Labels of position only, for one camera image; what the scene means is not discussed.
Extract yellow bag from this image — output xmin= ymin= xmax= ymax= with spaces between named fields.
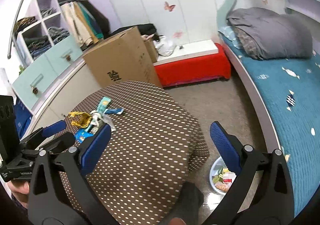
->
xmin=67 ymin=111 xmax=92 ymax=128

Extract translucent trash bin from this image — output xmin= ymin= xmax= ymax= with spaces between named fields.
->
xmin=209 ymin=157 xmax=236 ymax=196

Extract person's left hand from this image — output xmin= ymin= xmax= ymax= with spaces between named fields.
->
xmin=7 ymin=180 xmax=30 ymax=209

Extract blue foil wrapper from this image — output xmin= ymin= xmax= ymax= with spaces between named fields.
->
xmin=75 ymin=129 xmax=93 ymax=143

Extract white crumpled tissue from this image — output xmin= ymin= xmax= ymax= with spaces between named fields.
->
xmin=91 ymin=111 xmax=105 ymax=126

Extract mint drawer with pinecone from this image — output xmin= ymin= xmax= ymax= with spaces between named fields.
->
xmin=12 ymin=55 xmax=57 ymax=110

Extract white base cabinet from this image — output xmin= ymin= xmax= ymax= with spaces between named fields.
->
xmin=25 ymin=58 xmax=101 ymax=135

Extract teal snack wrapper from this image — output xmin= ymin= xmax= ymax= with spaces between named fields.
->
xmin=85 ymin=97 xmax=111 ymax=132

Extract blue snack wrapper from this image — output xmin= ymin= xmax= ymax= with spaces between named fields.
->
xmin=104 ymin=108 xmax=124 ymax=114

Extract brown polka dot tablecloth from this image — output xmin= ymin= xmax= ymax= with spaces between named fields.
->
xmin=72 ymin=81 xmax=209 ymax=224

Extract person's dark trouser leg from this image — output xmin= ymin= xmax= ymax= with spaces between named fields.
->
xmin=158 ymin=182 xmax=204 ymax=225

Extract white shelf wardrobe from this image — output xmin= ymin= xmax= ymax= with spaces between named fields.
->
xmin=7 ymin=0 xmax=80 ymax=68

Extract large cardboard box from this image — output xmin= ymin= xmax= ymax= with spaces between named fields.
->
xmin=83 ymin=26 xmax=162 ymax=88

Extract hanging clothes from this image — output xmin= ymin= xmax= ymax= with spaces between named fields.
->
xmin=60 ymin=0 xmax=111 ymax=50

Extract white plastic bag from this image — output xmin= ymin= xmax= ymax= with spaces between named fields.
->
xmin=153 ymin=36 xmax=176 ymax=57

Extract black bag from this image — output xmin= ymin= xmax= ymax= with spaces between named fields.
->
xmin=110 ymin=24 xmax=157 ymax=36

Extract red covered bench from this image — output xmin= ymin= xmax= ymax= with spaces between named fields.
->
xmin=155 ymin=43 xmax=231 ymax=88

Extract folded grey quilt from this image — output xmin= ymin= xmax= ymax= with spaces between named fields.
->
xmin=226 ymin=7 xmax=313 ymax=60

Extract pink butterfly sticker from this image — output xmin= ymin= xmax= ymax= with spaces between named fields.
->
xmin=164 ymin=1 xmax=176 ymax=12

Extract white bed frame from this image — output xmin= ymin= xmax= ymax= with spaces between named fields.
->
xmin=220 ymin=37 xmax=281 ymax=152

